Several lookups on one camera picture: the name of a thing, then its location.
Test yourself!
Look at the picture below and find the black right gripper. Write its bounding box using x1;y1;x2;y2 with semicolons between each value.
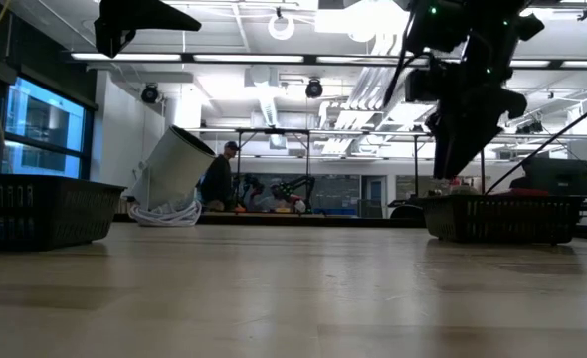
405;62;529;180

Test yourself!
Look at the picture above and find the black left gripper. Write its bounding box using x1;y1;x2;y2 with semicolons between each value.
93;0;203;59

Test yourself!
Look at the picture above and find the overhead bar with light strips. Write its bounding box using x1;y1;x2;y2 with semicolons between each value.
69;51;587;70

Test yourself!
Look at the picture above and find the black chair back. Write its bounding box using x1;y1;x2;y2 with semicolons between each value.
389;203;423;220

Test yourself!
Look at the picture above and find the black plastic mesh basket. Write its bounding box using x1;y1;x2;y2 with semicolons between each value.
0;172;127;252
414;194;586;246

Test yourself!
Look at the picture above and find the black monitor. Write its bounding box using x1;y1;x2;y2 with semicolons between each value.
521;157;587;198

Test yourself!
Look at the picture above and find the blue lit window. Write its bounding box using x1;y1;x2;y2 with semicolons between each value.
0;74;96;180

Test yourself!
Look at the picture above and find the white cylindrical lamp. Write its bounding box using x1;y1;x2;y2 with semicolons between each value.
131;124;217;211

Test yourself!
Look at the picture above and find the black background rig frame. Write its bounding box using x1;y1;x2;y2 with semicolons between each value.
201;127;311;196
411;131;487;199

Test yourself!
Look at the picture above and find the long black arm cable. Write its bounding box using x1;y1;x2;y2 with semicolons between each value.
485;91;587;196

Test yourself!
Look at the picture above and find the white ring light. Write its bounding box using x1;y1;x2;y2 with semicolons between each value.
267;7;296;42

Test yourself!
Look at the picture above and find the coiled white cable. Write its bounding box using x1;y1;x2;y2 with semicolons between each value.
127;197;203;228

